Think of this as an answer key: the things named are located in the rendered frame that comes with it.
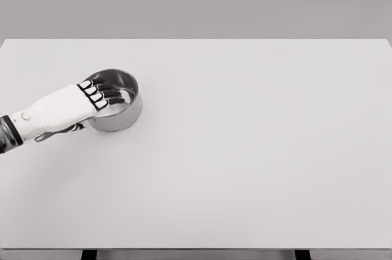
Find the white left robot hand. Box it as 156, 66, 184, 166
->
42, 78, 126, 134

